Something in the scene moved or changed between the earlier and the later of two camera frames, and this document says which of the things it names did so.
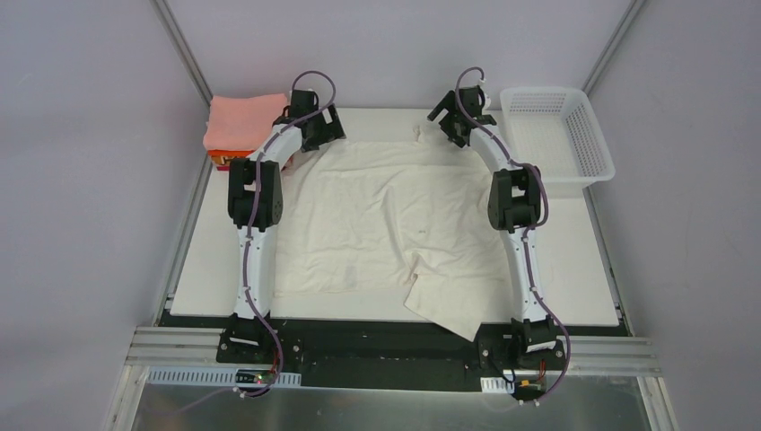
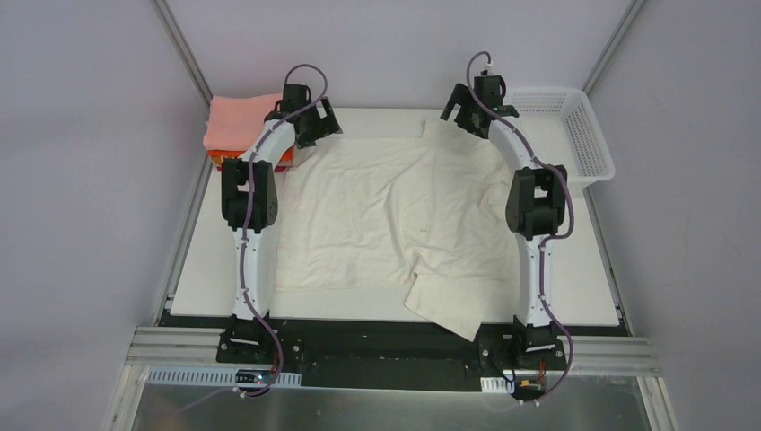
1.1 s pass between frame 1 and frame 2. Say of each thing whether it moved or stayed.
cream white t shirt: stayed
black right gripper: moved
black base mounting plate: stayed
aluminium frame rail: stayed
